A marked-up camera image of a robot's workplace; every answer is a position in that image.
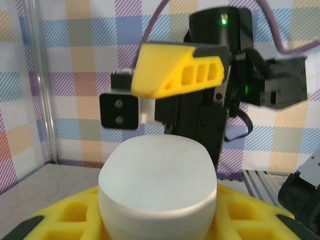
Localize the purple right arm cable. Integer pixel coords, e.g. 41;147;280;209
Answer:
142;0;311;55

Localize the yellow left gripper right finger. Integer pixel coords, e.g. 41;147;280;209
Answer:
204;183;320;240

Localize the thin black cable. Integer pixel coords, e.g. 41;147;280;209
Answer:
223;108;254;141

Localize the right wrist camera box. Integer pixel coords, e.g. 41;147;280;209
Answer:
99;69;156;130

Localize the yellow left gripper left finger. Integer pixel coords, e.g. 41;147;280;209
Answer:
0;184;108;240

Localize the white oval earbud charging case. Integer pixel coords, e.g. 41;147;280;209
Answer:
98;134;218;240

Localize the aluminium frame post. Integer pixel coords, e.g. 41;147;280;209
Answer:
23;0;61;166

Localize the long aluminium base rail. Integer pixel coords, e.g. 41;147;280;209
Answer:
240;169;295;209

